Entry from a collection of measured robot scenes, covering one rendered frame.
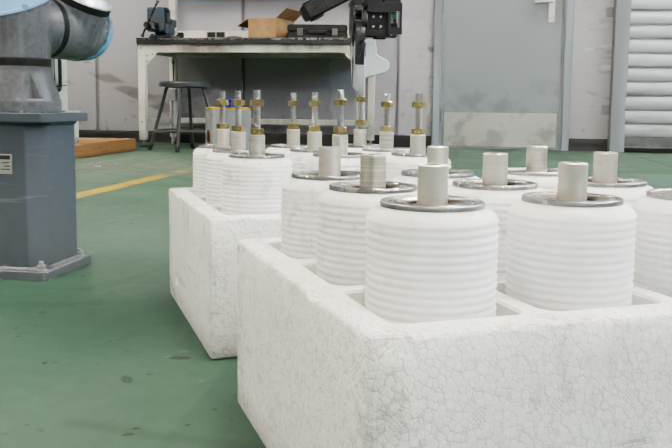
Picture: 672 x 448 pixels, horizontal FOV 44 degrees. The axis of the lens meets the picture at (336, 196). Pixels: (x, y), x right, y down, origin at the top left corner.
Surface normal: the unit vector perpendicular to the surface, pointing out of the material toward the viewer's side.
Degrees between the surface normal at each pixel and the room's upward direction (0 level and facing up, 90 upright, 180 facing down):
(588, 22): 90
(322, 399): 90
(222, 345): 90
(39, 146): 90
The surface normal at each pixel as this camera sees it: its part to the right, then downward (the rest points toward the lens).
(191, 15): -0.15, 0.11
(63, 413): 0.01, -0.99
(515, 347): 0.33, 0.11
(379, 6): 0.08, 0.11
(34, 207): 0.59, 0.10
